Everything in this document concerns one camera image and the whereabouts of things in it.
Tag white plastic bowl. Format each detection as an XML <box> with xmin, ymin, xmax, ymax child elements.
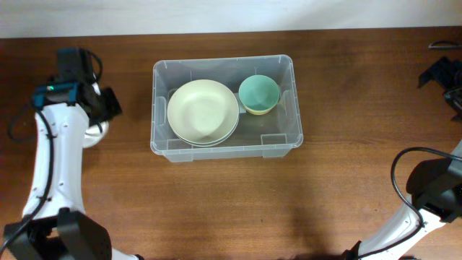
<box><xmin>83</xmin><ymin>121</ymin><xmax>110</xmax><ymax>148</ymax></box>

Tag beige plate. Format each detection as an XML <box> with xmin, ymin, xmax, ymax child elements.
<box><xmin>167</xmin><ymin>79</ymin><xmax>240</xmax><ymax>147</ymax></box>
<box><xmin>172</xmin><ymin>120</ymin><xmax>239</xmax><ymax>147</ymax></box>

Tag yellow plastic bowl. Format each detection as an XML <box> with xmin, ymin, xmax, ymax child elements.
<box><xmin>243</xmin><ymin>105</ymin><xmax>276</xmax><ymax>116</ymax></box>

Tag green plastic bowl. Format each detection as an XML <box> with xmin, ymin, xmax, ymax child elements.
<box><xmin>238</xmin><ymin>75</ymin><xmax>280</xmax><ymax>109</ymax></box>

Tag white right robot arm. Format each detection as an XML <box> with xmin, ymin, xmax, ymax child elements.
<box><xmin>342</xmin><ymin>144</ymin><xmax>461</xmax><ymax>259</ymax></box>

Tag clear plastic storage bin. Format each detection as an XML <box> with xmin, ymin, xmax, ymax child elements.
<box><xmin>150</xmin><ymin>54</ymin><xmax>304</xmax><ymax>163</ymax></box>

